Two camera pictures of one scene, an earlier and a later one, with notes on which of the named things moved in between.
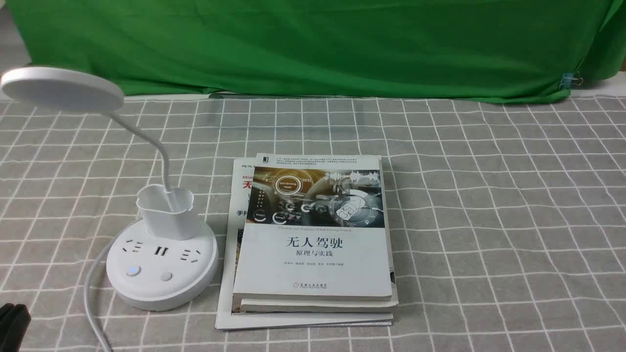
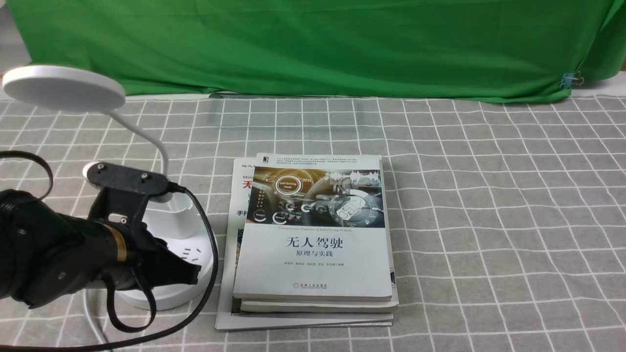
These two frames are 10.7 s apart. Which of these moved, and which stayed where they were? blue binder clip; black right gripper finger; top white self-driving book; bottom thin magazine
Moved: black right gripper finger
Stayed: blue binder clip; bottom thin magazine; top white self-driving book
